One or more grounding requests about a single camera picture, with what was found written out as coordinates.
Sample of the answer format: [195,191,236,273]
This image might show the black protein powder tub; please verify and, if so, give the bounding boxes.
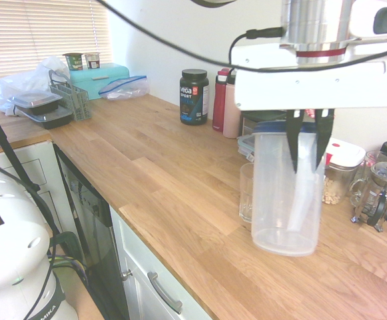
[179,69,211,127]

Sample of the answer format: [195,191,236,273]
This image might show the green yogurt cup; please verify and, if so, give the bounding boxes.
[62,52,83,72]

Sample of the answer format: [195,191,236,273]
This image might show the red water bottle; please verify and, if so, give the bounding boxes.
[212,68,232,132]

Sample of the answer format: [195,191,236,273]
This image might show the cereal container white red lid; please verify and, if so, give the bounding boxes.
[321,139,367,206]

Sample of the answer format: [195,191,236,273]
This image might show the clear pitcher with blue lid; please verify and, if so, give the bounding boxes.
[250,119,326,258]

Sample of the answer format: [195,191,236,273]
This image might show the black dishwasher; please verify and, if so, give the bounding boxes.
[53,143,131,320]

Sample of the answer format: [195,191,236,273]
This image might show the pink bottle with black lid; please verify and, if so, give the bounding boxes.
[222,69,242,139]

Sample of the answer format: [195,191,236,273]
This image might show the teal bread box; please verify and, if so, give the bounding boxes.
[69,62,131,101]

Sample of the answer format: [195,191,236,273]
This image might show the black food container clear lid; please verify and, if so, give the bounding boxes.
[18,105,75,131]
[7,92,63,116]

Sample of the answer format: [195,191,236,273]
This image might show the grey cutlery basket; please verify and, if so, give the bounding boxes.
[49,69,93,122]

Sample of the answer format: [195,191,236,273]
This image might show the brown yogurt cup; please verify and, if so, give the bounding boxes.
[83,52,101,70]

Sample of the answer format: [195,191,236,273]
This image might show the white plastic bag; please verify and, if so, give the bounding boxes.
[0,55,71,116]

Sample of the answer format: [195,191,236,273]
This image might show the clear zip bag blue seal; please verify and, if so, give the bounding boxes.
[97,75,151,101]

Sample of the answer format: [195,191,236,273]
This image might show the clear container with black lid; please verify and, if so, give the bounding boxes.
[239,111,289,138]

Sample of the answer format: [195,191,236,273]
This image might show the glass container with teal lid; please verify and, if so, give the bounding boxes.
[236,134,256,163]

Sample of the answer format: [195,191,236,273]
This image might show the beige window blinds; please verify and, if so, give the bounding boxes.
[0,0,109,90]

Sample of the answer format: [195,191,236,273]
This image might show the clear faceted drinking glass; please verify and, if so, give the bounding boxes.
[238,162,257,231]

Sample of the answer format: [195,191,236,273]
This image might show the silver cabinet bar handle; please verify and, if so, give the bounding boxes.
[147,271,184,315]

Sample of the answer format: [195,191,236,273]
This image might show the white kitchen cabinet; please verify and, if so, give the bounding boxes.
[109,205,214,320]

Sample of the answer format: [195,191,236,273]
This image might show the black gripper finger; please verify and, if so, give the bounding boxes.
[285,109,306,175]
[313,108,336,169]

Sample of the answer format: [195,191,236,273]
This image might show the black camera stand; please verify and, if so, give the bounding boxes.
[0,92,63,236]

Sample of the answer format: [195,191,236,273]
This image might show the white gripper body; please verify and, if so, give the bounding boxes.
[229,41,387,113]

